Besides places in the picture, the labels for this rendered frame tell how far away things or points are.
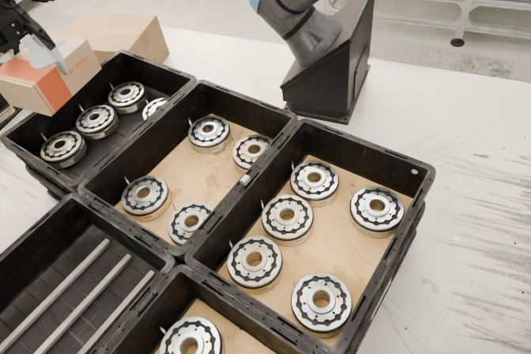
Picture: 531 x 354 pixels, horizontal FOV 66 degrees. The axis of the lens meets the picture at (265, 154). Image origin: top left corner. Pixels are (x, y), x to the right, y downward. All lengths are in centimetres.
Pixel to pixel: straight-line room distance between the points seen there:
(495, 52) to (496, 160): 167
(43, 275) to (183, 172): 35
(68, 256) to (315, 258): 51
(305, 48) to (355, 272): 58
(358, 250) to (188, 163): 44
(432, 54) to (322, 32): 168
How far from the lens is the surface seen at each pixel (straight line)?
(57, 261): 97
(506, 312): 97
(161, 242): 76
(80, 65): 95
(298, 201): 84
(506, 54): 282
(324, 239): 83
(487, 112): 131
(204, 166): 98
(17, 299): 97
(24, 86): 89
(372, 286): 68
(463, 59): 271
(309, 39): 109
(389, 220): 82
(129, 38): 145
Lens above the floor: 155
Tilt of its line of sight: 48 degrees down
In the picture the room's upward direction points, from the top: 10 degrees counter-clockwise
